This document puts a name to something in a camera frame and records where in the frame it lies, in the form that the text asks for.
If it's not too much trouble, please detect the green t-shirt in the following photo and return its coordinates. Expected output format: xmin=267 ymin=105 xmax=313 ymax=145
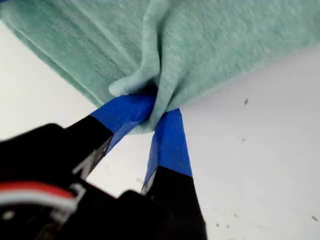
xmin=0 ymin=0 xmax=320 ymax=136

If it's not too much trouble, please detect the red white gripper wire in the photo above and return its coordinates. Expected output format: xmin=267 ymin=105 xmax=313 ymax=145
xmin=0 ymin=181 xmax=87 ymax=221

